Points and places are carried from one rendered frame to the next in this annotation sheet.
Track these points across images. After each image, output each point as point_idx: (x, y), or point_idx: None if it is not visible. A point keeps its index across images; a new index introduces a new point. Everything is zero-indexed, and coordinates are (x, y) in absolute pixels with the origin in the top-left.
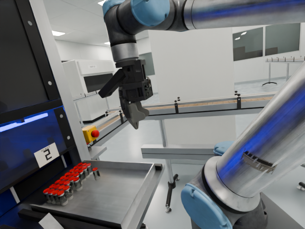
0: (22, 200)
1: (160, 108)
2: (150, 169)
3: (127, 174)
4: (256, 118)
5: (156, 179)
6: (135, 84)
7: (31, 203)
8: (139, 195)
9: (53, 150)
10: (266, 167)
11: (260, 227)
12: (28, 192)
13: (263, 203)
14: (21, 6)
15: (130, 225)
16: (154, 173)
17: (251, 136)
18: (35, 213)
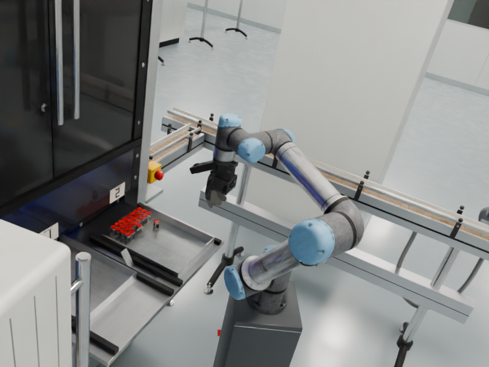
0: (83, 224)
1: None
2: (209, 242)
3: (185, 237)
4: (271, 249)
5: (211, 253)
6: (223, 181)
7: (94, 231)
8: (193, 260)
9: (121, 188)
10: (265, 271)
11: (272, 312)
12: (88, 219)
13: (284, 298)
14: (142, 49)
15: (183, 277)
16: (212, 246)
17: (265, 255)
18: (106, 242)
